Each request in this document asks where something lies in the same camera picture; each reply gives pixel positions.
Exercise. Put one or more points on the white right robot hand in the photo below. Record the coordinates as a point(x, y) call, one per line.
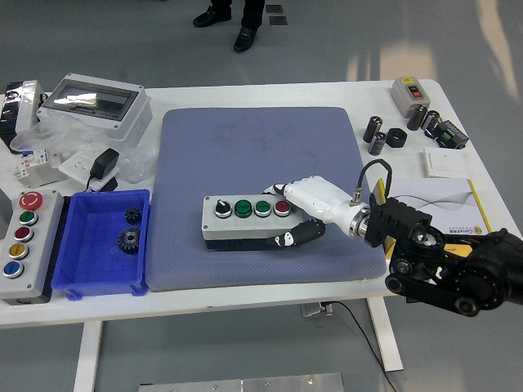
point(323, 200)

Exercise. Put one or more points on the black power adapter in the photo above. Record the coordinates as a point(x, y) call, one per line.
point(104, 163)

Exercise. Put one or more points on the grey clear-lid distribution box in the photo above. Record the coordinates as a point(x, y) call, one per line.
point(126, 122)

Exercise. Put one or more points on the blue plastic bin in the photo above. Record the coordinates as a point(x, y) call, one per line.
point(94, 265)

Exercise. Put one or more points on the yellow and white carton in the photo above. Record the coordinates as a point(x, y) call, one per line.
point(445, 196)

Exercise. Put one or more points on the white wall socket panel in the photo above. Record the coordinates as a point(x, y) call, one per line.
point(73, 167)

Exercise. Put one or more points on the black module with green terminal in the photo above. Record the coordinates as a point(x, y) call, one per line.
point(451, 134)

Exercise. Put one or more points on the black hex nut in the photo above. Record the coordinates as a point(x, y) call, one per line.
point(396, 138)

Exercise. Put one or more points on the white table leg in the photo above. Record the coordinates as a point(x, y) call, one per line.
point(88, 355)
point(386, 339)

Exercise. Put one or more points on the blue-grey mat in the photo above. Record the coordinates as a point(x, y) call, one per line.
point(245, 143)

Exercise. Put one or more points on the grey box under table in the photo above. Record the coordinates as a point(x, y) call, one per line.
point(312, 309)

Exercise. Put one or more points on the clear plastic bag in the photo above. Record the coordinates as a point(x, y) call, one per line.
point(139, 163)
point(61, 134)

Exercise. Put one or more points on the grey four-button control box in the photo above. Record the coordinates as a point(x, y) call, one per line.
point(241, 228)

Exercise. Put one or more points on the dark floor plate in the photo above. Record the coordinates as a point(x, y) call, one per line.
point(274, 9)
point(278, 20)

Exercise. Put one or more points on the black cylindrical capacitor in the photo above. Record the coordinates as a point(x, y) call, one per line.
point(373, 128)
point(417, 117)
point(376, 143)
point(431, 121)

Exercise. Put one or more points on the small black gear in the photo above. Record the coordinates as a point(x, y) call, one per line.
point(132, 216)

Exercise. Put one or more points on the grey five-button control box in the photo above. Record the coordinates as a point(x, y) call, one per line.
point(38, 253)

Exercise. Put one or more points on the large black gear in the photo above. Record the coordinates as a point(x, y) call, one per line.
point(130, 241)

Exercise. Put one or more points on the white circuit breaker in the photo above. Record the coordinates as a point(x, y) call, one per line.
point(34, 157)

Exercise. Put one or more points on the white wall switch panel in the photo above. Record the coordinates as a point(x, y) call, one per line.
point(445, 162)

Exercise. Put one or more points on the person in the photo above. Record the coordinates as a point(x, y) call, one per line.
point(249, 24)

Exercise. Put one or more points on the grey two-button switch box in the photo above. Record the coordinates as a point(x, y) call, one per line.
point(402, 100)

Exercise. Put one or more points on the black table control panel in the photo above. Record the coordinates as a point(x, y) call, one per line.
point(410, 300)

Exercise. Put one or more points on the black and white wrapped device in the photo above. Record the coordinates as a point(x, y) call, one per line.
point(24, 102)

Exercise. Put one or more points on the grey metal bracket plate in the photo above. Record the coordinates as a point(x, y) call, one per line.
point(45, 179)

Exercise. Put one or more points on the silver metal plate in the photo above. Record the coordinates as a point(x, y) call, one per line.
point(241, 384)

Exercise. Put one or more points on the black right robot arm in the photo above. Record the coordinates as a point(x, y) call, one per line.
point(482, 281)

